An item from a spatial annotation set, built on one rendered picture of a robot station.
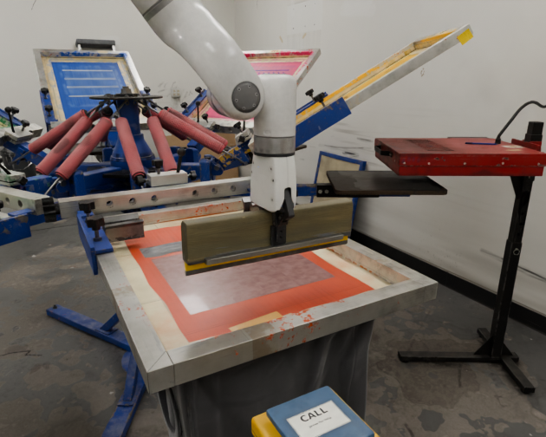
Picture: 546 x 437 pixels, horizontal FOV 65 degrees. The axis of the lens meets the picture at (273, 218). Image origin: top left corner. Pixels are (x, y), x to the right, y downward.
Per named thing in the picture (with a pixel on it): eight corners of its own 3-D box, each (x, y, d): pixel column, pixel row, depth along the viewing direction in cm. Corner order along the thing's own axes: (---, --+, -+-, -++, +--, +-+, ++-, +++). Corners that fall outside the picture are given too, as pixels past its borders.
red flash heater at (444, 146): (497, 159, 213) (501, 134, 209) (553, 180, 169) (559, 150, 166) (373, 159, 214) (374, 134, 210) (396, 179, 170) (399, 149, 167)
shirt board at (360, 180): (417, 186, 215) (419, 170, 213) (446, 210, 177) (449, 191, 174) (149, 185, 217) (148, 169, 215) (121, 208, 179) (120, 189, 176)
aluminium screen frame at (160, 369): (436, 298, 89) (438, 282, 87) (149, 394, 62) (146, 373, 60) (259, 205, 154) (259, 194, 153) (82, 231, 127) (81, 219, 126)
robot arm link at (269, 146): (243, 133, 80) (243, 148, 81) (265, 139, 73) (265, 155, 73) (278, 131, 83) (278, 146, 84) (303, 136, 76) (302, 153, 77)
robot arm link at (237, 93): (140, 19, 69) (221, 126, 78) (146, 8, 57) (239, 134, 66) (182, -12, 70) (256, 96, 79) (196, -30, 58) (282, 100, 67)
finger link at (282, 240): (269, 211, 80) (269, 245, 82) (278, 216, 77) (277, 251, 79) (284, 209, 81) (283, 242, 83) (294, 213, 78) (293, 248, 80)
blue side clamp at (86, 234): (116, 271, 104) (113, 244, 102) (94, 276, 102) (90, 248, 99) (97, 233, 129) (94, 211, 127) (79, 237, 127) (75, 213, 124)
